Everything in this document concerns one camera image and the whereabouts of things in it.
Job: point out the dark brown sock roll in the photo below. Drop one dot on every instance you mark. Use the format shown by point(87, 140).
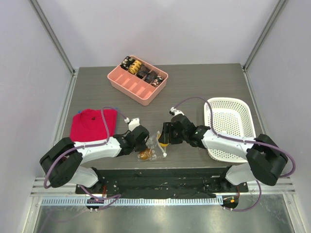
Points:
point(143, 71)

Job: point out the clear zip top bag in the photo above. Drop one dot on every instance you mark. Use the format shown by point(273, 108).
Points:
point(153, 143)

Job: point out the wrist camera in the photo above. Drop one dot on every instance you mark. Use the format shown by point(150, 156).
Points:
point(132, 123)
point(175, 112)

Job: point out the pink divided tray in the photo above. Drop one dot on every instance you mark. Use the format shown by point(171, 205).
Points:
point(134, 87)

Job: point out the white perforated basket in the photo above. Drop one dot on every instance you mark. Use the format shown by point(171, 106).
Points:
point(230, 116)

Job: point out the white slotted cable duct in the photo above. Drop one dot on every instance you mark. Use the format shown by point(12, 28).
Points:
point(85, 201)

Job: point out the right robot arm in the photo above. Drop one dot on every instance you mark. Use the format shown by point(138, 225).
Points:
point(264, 160)

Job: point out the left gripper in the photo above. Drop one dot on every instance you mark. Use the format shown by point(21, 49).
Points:
point(143, 146)

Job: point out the brown orange fake fruit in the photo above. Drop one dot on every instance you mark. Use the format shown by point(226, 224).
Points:
point(145, 155)

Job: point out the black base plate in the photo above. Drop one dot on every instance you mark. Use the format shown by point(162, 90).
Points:
point(164, 183)

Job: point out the aluminium frame post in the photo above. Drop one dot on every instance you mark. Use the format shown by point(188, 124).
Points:
point(51, 34)
point(275, 14)

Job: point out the red folded cloth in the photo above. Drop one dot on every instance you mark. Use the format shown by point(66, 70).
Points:
point(88, 125)

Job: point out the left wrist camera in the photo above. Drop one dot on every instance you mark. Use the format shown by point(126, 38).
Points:
point(132, 123)

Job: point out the left aluminium frame post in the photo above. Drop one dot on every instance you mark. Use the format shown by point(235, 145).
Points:
point(51, 34)

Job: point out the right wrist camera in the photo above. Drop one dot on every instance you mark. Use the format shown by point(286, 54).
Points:
point(175, 112)

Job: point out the yellow black sock roll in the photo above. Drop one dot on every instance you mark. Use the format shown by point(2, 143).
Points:
point(134, 67)

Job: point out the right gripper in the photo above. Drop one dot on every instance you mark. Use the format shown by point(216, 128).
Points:
point(168, 133)

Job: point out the black spotted sock roll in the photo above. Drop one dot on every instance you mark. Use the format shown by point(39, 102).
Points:
point(157, 81)

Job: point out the black floral sock roll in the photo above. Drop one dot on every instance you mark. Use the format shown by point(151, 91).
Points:
point(127, 62)

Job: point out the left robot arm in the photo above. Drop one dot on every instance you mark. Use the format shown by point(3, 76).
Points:
point(62, 164)

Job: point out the right aluminium frame post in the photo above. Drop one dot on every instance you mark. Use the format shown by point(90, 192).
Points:
point(275, 14)

